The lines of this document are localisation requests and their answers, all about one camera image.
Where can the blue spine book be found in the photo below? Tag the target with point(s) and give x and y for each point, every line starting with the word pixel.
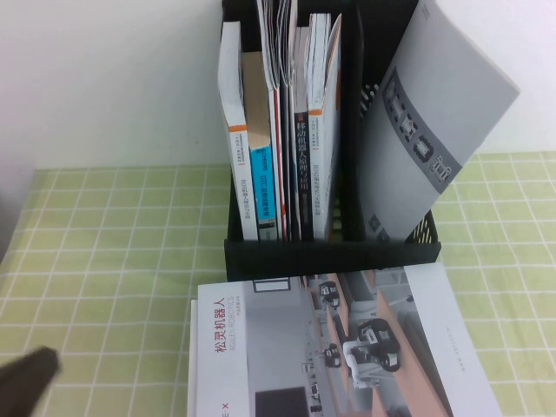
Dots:
pixel 262 182

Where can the AgileX robotics brochure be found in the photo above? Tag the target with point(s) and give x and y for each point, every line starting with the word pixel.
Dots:
pixel 347 347

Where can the grey brochure robot strip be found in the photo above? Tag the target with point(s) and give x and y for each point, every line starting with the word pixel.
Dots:
pixel 417 130

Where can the thick white orange-band book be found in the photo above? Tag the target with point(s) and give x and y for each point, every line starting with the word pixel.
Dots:
pixel 236 87

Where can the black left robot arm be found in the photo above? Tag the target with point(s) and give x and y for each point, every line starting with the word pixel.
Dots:
pixel 21 386

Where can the white orange-band book curled cover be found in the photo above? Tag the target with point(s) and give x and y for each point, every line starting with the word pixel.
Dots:
pixel 321 174

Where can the black plastic book holder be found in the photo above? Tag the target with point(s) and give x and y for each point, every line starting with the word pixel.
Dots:
pixel 330 258

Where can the white show catalogue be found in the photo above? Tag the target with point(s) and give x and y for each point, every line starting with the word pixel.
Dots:
pixel 193 369

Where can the thin magazines bundle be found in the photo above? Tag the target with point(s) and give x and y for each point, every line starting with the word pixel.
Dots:
pixel 278 130

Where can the black spine robot book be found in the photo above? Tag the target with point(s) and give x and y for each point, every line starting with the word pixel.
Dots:
pixel 302 174

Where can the dark thin magazine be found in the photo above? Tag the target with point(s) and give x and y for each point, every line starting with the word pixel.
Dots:
pixel 294 195

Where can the green checkered tablecloth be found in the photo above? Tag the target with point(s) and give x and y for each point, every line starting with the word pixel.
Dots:
pixel 108 260

